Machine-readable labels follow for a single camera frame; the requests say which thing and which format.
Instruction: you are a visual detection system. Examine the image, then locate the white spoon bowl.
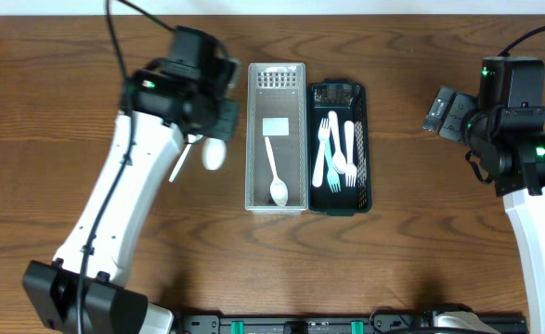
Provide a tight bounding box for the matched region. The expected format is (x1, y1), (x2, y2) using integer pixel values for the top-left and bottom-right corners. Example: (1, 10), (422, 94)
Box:
(168, 135), (203, 183)

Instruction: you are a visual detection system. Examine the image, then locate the white spoon crossing diagonal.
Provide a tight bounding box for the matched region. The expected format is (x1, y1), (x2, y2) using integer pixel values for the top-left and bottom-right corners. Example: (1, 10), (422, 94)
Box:
(201, 138), (227, 171)

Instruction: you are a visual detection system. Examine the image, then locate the white spoon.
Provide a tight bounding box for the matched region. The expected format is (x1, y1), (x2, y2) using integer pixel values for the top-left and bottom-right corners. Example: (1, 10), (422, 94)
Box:
(265, 136), (288, 207)
(328, 110), (346, 174)

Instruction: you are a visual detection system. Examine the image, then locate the white fork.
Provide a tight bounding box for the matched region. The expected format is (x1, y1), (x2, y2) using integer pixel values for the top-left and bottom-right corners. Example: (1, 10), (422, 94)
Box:
(344, 121), (357, 187)
(312, 118), (331, 187)

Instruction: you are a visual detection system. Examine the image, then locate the pale green fork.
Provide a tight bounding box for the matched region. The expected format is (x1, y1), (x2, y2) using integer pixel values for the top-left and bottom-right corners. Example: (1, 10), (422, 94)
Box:
(325, 142), (341, 193)

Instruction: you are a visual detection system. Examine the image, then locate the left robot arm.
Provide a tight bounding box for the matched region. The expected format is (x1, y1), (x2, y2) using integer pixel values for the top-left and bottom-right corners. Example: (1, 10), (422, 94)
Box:
(22, 69), (240, 333)

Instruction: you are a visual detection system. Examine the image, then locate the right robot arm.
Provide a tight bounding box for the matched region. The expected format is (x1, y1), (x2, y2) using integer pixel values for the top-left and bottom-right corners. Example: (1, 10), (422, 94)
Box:
(422, 86), (545, 333)

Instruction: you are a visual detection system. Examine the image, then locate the white label in basket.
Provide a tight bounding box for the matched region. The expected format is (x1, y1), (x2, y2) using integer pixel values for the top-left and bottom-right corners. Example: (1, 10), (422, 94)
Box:
(262, 118), (290, 136)

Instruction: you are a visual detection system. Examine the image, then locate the clear plastic basket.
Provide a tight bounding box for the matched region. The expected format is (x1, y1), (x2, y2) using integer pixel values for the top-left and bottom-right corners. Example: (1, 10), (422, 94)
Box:
(245, 63), (308, 214)

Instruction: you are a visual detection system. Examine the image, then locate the black plastic basket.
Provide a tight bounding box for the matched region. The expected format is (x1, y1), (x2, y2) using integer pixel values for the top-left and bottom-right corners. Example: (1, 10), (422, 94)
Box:
(305, 78), (372, 216)

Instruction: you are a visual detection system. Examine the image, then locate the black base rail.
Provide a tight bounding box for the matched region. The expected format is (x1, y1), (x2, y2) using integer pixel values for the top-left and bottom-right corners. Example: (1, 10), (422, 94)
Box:
(170, 303), (529, 334)

